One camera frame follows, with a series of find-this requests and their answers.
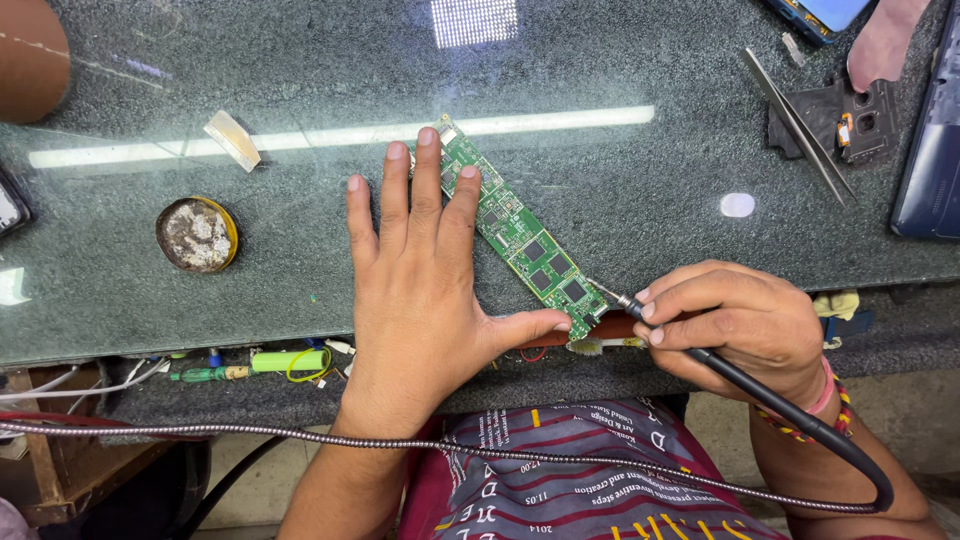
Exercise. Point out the black soldering iron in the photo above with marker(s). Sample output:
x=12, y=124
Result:
x=795, y=420

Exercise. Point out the yellow cloth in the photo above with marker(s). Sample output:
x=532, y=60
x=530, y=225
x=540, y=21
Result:
x=836, y=304

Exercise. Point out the maroon grey printed shirt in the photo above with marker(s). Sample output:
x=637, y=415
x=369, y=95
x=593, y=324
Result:
x=570, y=487

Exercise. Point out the blue phone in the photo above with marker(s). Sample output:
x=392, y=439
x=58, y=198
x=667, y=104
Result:
x=817, y=15

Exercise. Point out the round yellow-rimmed flux tin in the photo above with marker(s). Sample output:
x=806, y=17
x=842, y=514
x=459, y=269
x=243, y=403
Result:
x=196, y=235

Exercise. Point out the beige tape scrap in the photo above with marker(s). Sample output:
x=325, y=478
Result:
x=232, y=139

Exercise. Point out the brown round object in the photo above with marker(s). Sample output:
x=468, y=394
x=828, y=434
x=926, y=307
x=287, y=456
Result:
x=30, y=60

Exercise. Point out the green cylindrical battery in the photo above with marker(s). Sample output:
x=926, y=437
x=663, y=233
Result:
x=281, y=361

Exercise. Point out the blue tool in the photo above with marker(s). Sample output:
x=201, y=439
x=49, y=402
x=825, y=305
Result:
x=851, y=326

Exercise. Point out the white connector plug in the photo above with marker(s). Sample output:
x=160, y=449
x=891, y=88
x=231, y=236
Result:
x=340, y=346

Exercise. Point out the person's right hand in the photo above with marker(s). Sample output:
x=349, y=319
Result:
x=750, y=330

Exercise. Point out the person's left hand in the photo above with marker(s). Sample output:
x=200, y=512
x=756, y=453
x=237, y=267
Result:
x=416, y=300

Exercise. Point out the small bristle brush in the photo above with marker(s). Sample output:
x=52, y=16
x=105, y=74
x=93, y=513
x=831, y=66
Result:
x=585, y=346

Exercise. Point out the wooden stool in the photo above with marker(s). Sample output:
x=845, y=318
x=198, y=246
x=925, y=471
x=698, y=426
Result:
x=52, y=465

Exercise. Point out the small clear plastic piece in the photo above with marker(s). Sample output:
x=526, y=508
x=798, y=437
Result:
x=793, y=48

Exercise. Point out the black phone frame part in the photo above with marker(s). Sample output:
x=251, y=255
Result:
x=870, y=124

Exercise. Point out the black phone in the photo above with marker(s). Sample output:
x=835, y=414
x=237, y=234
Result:
x=10, y=206

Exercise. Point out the long green circuit board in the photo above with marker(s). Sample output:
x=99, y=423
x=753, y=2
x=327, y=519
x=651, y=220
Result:
x=525, y=247

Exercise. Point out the yellow rubber band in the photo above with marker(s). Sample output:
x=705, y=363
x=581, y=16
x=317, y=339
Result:
x=324, y=367

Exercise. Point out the pink wrist band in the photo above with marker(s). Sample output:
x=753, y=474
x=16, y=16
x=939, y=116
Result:
x=823, y=390

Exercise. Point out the silver metal tweezers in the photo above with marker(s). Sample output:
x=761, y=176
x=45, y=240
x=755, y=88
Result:
x=799, y=127

